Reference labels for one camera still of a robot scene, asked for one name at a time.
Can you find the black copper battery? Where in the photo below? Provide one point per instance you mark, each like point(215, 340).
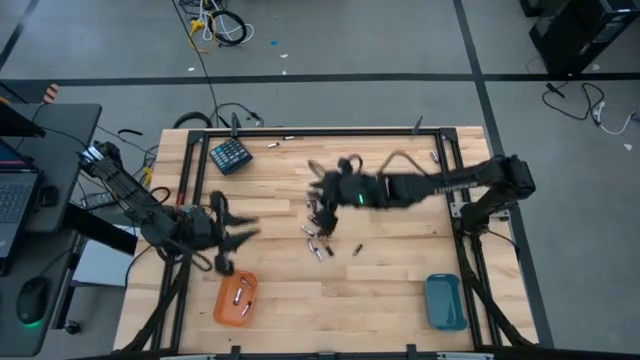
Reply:
point(329, 250)
point(357, 250)
point(313, 220)

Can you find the black monitor back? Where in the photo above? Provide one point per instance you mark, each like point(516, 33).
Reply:
point(15, 126)

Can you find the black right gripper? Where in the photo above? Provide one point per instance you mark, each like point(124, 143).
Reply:
point(355, 187)

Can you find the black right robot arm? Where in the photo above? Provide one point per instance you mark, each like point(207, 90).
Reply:
point(505, 175)

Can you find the silver arm base bracket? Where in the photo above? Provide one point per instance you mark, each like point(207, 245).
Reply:
point(501, 214)

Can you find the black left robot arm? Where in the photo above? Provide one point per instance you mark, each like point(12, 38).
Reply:
point(125, 190)

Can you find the black side desk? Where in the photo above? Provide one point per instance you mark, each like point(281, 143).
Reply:
point(67, 135)

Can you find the orange plastic tray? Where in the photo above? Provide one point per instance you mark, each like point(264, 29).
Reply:
point(227, 312)

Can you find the black power strip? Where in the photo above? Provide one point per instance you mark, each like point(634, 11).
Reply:
point(97, 201)

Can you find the black computer tower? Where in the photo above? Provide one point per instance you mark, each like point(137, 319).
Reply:
point(575, 35)

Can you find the black calculator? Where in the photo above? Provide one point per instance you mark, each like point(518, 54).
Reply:
point(230, 156)

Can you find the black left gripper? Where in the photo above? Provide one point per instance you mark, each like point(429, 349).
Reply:
point(197, 227)

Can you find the black aluminium table frame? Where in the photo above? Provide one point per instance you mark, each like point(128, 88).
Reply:
point(280, 133)

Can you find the black computer mouse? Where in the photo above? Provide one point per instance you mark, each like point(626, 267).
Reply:
point(33, 299)

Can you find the teal plastic tray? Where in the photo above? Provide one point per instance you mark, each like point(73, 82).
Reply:
point(445, 305)

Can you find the small black desk device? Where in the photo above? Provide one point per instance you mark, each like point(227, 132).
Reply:
point(48, 196)

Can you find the grey laptop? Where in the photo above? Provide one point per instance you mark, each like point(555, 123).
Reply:
point(15, 200)

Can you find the orange striped marker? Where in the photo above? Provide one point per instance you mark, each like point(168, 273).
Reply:
point(50, 93)

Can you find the grey flat box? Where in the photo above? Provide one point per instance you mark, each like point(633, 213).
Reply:
point(100, 265)

